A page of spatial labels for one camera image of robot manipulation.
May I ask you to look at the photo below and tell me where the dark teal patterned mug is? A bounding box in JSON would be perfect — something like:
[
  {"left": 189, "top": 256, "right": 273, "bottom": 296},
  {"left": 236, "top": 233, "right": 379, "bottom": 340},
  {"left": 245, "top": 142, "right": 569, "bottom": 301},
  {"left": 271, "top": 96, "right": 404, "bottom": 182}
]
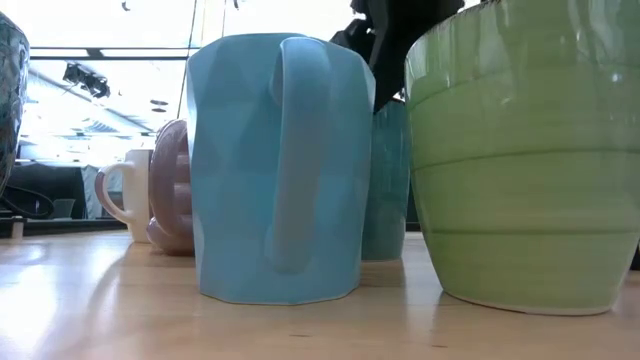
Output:
[{"left": 0, "top": 12, "right": 31, "bottom": 196}]

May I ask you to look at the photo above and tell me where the thin black hanging cable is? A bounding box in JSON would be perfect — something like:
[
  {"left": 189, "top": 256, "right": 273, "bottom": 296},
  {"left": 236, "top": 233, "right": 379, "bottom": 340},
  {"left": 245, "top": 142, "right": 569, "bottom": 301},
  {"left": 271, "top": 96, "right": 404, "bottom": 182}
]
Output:
[{"left": 175, "top": 0, "right": 200, "bottom": 121}]

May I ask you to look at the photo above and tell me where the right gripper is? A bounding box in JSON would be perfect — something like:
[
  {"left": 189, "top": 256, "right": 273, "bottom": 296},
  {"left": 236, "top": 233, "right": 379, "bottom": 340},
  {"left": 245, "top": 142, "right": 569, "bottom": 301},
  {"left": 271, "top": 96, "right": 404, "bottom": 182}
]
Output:
[{"left": 329, "top": 0, "right": 466, "bottom": 114}]

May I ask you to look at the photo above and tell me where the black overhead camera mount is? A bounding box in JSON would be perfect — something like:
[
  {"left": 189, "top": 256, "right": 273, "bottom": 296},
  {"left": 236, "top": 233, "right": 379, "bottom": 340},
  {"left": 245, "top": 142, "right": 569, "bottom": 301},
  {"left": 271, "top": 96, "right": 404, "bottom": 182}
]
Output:
[{"left": 62, "top": 62, "right": 112, "bottom": 100}]

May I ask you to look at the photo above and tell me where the lilac mug white handle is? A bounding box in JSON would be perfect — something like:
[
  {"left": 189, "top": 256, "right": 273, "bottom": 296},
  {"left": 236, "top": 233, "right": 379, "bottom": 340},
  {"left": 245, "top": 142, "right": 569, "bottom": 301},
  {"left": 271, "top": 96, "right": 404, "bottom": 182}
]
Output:
[{"left": 93, "top": 148, "right": 154, "bottom": 245}]

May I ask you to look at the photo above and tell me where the light blue faceted mug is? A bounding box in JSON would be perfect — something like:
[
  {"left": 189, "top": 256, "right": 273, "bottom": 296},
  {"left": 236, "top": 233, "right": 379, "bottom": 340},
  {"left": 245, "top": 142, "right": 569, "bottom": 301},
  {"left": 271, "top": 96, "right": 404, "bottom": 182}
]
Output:
[{"left": 185, "top": 32, "right": 377, "bottom": 306}]

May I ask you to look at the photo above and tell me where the grey fabric cover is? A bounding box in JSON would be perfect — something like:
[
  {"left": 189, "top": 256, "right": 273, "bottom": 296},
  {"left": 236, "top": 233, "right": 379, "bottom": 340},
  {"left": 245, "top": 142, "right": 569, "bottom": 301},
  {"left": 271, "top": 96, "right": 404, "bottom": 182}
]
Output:
[{"left": 79, "top": 164, "right": 126, "bottom": 221}]

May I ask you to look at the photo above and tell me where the pink ribbed mug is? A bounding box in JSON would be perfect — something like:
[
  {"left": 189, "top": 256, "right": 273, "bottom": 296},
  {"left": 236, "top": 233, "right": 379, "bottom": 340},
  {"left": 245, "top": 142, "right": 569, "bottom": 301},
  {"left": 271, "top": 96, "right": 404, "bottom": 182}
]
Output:
[{"left": 145, "top": 118, "right": 196, "bottom": 257}]

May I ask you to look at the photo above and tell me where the green glazed mug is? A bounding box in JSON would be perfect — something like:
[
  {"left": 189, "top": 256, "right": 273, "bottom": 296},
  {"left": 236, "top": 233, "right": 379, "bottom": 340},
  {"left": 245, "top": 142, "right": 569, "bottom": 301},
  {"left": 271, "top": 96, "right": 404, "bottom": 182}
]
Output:
[{"left": 403, "top": 0, "right": 640, "bottom": 317}]

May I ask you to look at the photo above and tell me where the black partition screen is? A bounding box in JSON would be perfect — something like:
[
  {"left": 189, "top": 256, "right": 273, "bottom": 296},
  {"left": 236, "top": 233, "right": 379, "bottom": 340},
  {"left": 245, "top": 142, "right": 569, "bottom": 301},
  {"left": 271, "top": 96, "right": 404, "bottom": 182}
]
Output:
[{"left": 9, "top": 162, "right": 86, "bottom": 221}]

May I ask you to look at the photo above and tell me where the black metal table frame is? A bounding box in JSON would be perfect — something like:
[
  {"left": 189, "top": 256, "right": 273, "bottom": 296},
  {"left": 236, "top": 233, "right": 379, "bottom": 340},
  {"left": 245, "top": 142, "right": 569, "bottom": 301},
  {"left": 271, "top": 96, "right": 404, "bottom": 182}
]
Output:
[{"left": 0, "top": 215, "right": 129, "bottom": 239}]

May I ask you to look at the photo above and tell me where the teal mug white inside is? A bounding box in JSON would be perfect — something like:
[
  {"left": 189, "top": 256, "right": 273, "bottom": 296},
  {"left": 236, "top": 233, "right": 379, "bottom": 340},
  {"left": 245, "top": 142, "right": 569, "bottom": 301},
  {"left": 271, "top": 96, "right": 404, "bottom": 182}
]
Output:
[{"left": 360, "top": 97, "right": 412, "bottom": 263}]

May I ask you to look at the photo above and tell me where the black looped cable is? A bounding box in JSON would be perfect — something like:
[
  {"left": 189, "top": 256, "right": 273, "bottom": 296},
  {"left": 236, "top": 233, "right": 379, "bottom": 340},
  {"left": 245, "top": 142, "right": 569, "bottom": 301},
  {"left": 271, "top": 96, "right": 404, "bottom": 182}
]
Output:
[{"left": 0, "top": 184, "right": 56, "bottom": 221}]

